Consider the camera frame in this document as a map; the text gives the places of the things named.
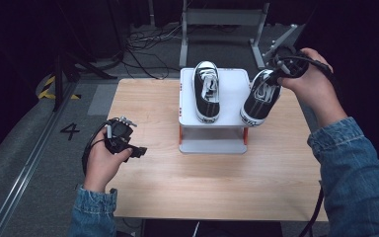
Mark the black canvas sneaker white sole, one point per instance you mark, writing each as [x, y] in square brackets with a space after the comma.
[206, 89]
[260, 98]

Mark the white two-tier shoe rack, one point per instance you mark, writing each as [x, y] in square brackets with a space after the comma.
[233, 92]

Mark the grey metal desk frame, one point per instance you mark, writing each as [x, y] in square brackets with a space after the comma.
[222, 16]

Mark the person's right hand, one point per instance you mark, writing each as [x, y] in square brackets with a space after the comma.
[312, 82]

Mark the yellow black hazard tape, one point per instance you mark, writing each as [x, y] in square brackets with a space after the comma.
[47, 89]

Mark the black metal stand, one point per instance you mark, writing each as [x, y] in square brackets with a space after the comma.
[59, 75]

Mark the metal floor rail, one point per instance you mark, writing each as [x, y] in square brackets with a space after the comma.
[23, 174]

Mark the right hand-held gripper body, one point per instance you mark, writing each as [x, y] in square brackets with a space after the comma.
[289, 64]

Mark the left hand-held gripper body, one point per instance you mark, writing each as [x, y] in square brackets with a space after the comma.
[120, 131]

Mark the person's left hand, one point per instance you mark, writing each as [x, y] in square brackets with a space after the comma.
[102, 168]

